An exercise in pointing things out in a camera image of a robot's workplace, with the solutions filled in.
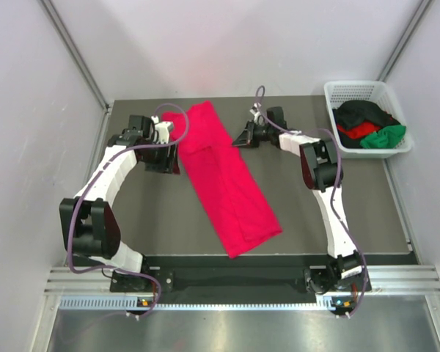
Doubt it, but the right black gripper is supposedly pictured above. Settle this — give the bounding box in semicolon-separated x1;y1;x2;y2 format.
232;120;274;149

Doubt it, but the red t shirt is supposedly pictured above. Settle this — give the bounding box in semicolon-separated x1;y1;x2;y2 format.
337;122;381;149

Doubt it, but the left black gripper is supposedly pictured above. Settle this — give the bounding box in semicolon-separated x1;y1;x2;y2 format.
140;139;180;176

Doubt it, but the aluminium corner post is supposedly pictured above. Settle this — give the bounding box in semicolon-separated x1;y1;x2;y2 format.
36;0;109;110
377;0;435;82

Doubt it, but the right aluminium corner post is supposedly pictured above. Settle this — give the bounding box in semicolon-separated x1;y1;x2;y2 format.
377;0;435;82

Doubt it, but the aluminium frame rail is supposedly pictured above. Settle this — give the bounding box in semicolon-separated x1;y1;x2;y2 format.
44;265;440;297

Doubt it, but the left aluminium corner post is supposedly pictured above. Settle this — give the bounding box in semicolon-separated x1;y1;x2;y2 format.
36;0;109;110

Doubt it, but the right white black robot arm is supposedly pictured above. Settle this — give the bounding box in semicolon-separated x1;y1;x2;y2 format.
232;103;369;295

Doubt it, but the black t shirt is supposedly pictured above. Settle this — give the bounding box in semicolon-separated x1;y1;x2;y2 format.
332;100;400;130

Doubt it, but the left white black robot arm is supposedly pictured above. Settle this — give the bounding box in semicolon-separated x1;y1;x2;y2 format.
59;115;180;291

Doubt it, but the pink t shirt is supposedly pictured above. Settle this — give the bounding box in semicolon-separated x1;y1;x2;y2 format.
162;101;282;258

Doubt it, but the grey slotted cable duct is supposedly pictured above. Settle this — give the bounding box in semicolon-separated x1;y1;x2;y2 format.
59;295;357;309

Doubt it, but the white plastic basket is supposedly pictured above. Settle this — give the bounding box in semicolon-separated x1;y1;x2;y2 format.
324;81;412;158

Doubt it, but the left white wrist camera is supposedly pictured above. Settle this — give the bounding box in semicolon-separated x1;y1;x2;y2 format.
150;115;174;144

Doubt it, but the green t shirt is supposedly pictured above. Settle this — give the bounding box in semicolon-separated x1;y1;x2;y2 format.
360;125;406;149

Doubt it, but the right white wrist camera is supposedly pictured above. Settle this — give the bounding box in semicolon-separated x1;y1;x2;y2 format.
249;103;265;125

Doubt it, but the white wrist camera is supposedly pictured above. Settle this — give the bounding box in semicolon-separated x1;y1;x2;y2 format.
249;103;265;125
150;115;174;144

